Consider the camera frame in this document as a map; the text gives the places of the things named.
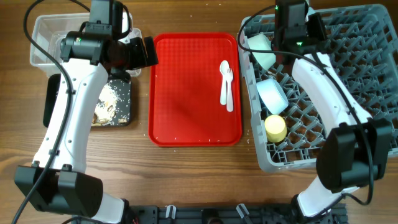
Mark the yellow plastic cup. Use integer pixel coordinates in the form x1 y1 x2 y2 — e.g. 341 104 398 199
264 115 287 142

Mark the food scraps and rice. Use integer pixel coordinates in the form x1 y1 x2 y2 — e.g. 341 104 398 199
91 80 131 126

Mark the light blue bowl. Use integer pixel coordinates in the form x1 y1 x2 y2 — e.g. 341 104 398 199
256 78 289 114

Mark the clear plastic waste bin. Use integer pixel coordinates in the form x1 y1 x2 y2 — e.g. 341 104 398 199
29 11 144 78

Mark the black food waste tray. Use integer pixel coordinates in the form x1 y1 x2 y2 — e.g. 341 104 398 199
43 74 131 128

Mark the red serving tray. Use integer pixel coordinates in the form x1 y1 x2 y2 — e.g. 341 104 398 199
148 32 243 147

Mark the white plastic spoon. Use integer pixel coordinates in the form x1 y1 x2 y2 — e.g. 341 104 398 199
220 60 229 105

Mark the pink plastic fork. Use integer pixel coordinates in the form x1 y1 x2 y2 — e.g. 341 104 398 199
226 68 234 112

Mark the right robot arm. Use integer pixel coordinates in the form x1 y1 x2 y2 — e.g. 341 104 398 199
274 1 392 222

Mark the mint green bowl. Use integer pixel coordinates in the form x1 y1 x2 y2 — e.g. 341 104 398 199
248 34 276 70

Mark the grey dishwasher rack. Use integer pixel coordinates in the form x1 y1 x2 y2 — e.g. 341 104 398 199
238 4 397 172

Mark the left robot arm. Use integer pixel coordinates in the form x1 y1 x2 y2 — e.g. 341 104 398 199
14 1 158 223

